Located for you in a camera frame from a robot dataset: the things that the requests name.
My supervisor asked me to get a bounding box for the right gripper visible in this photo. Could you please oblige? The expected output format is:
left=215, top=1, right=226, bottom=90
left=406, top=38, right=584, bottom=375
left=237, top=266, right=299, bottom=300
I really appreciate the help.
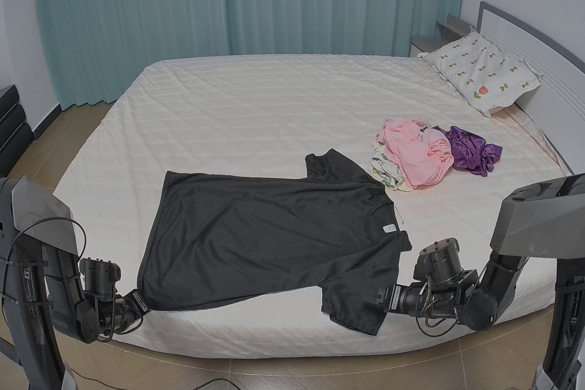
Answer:
left=375, top=284, right=417, bottom=316

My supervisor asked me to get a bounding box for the black T-shirt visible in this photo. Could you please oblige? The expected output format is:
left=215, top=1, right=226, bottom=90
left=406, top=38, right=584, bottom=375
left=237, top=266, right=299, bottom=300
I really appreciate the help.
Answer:
left=137, top=148, right=412, bottom=336

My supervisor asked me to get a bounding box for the black chest of drawers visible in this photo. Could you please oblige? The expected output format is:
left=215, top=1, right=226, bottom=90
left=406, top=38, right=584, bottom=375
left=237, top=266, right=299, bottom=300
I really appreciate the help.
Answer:
left=0, top=84, right=35, bottom=169

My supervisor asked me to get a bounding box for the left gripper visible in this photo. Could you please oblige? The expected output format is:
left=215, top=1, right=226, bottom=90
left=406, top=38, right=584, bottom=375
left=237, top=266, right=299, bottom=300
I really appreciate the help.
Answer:
left=114, top=289, right=151, bottom=325

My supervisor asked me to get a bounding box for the grey bedside table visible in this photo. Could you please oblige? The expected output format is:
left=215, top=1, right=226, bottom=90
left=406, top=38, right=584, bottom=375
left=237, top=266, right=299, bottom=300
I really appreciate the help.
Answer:
left=410, top=15, right=478, bottom=57

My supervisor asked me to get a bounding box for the purple garment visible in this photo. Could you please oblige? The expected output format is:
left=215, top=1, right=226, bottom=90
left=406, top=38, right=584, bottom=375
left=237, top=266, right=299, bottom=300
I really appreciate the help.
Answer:
left=432, top=125, right=503, bottom=177

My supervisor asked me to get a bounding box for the white printed garment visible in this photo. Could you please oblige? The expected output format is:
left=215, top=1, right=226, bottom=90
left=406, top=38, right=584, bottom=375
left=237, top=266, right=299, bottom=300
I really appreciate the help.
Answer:
left=370, top=139, right=414, bottom=192

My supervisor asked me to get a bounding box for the white printed pillow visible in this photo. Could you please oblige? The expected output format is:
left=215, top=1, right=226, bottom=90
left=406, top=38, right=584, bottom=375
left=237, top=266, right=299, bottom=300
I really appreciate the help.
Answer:
left=421, top=28, right=543, bottom=117

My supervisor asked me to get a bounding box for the bed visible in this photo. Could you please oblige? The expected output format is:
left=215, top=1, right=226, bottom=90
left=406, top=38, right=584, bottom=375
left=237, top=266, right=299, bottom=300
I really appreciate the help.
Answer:
left=46, top=1, right=585, bottom=361

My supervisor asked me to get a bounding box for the black cable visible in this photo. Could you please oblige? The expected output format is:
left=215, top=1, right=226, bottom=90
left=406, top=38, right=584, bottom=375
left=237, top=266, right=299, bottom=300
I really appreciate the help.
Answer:
left=69, top=370, right=239, bottom=390
left=5, top=217, right=87, bottom=265
left=413, top=313, right=458, bottom=337

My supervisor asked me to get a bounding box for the pink garment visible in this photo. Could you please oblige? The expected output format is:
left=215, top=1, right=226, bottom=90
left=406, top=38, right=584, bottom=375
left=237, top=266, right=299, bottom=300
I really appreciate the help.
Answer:
left=376, top=119, right=455, bottom=190

